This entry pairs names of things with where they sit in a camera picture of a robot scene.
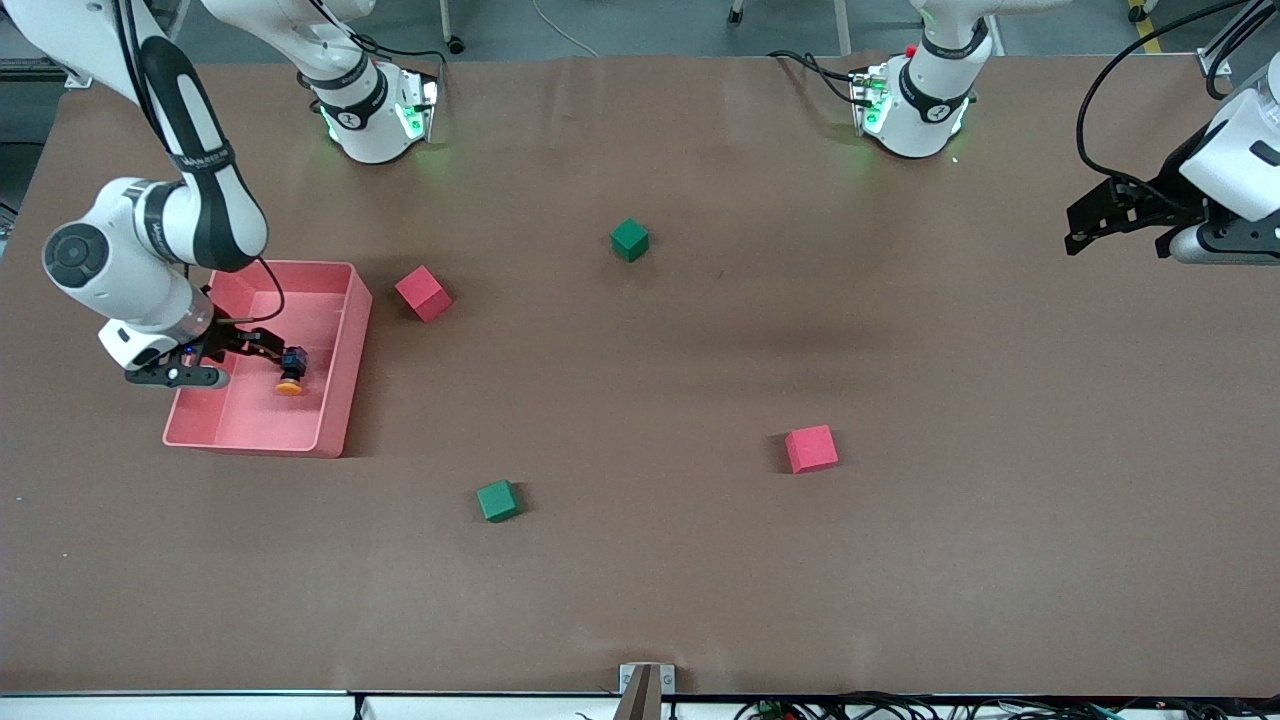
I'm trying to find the black button with orange cap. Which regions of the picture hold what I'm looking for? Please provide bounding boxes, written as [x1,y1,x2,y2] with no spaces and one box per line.
[274,345,310,398]

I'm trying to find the pink plastic bin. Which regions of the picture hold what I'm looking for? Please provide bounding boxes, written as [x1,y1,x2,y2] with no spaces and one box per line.
[163,259,374,459]

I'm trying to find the red wooden cube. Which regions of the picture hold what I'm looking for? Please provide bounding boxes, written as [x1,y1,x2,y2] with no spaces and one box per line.
[783,424,840,475]
[394,265,454,323]

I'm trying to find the green wooden cube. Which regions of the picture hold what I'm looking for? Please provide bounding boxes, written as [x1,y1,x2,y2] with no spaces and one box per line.
[475,479,522,524]
[610,218,651,264]

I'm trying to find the metal arm base connector bracket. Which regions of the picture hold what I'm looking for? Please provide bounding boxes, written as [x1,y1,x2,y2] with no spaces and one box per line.
[849,64,893,137]
[398,68,442,143]

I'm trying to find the black arm base cable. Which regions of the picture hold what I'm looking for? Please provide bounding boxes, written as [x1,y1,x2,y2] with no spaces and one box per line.
[320,0,453,76]
[766,48,863,107]

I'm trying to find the white floor cable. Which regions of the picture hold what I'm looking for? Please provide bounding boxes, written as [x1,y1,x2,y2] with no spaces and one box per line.
[530,0,601,59]

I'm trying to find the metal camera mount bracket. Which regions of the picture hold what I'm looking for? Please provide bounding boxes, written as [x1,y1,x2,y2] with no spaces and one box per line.
[618,662,677,720]

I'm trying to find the tangled black cables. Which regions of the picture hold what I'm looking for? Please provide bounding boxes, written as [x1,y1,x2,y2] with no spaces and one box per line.
[733,690,1280,720]

